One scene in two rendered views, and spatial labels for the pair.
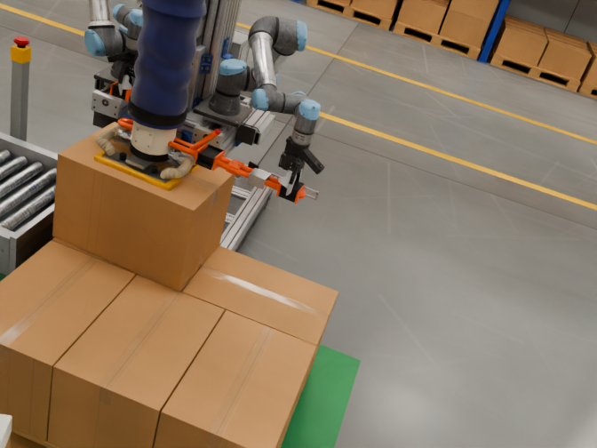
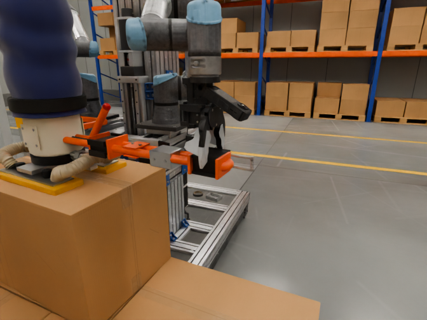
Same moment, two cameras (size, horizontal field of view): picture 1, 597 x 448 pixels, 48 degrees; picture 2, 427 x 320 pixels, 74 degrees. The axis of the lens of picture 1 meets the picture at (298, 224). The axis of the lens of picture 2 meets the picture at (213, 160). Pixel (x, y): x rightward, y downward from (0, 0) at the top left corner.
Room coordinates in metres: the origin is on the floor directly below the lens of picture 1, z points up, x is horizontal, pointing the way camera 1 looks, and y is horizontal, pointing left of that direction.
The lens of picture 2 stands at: (1.61, -0.14, 1.31)
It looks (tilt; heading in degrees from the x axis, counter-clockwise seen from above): 18 degrees down; 17
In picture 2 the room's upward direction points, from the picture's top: straight up
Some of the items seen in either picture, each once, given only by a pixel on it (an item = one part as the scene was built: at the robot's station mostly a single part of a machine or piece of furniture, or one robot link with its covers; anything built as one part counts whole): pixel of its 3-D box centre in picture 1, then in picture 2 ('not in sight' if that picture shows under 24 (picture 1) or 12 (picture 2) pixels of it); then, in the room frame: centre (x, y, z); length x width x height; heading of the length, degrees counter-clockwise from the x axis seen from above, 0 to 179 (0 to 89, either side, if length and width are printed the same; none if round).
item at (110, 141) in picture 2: (210, 156); (108, 145); (2.32, 0.41, 1.08); 0.10 x 0.08 x 0.06; 169
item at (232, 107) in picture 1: (226, 99); (166, 112); (2.89, 0.49, 1.09); 0.15 x 0.15 x 0.10
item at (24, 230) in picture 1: (62, 205); not in sight; (2.41, 1.02, 0.58); 0.70 x 0.03 x 0.06; 173
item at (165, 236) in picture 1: (145, 203); (72, 220); (2.37, 0.65, 0.75); 0.60 x 0.40 x 0.40; 80
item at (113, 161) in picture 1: (138, 165); (34, 173); (2.27, 0.67, 0.97); 0.34 x 0.10 x 0.05; 79
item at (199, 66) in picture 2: (301, 136); (204, 67); (2.26, 0.08, 1.30); 0.08 x 0.08 x 0.05
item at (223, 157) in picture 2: (290, 190); (209, 162); (2.25, 0.07, 1.08); 0.08 x 0.07 x 0.05; 79
